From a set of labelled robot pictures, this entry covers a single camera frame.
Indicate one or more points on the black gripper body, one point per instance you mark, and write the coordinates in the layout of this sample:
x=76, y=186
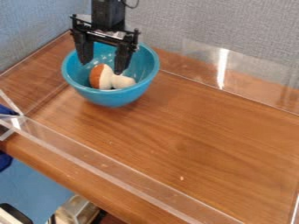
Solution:
x=107, y=36

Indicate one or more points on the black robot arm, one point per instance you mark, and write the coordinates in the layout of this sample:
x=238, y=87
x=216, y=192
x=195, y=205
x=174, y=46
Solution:
x=104, y=27

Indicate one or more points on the black object bottom left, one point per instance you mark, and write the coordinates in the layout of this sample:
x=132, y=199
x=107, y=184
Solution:
x=12, y=216

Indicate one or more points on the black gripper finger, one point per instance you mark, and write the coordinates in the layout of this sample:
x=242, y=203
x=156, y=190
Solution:
x=124, y=51
x=84, y=46

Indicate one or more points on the dark blue cloth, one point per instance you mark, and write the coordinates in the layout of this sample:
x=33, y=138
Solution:
x=5, y=159

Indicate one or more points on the clear acrylic table barrier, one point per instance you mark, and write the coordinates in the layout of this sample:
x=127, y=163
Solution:
x=202, y=152

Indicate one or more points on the blue ceramic bowl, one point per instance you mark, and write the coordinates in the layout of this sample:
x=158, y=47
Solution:
x=143, y=69

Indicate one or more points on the metal table leg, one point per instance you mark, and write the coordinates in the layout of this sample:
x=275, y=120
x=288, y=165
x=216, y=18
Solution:
x=76, y=211

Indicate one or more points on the brown and white toy mushroom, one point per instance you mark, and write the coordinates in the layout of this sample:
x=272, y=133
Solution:
x=103, y=78

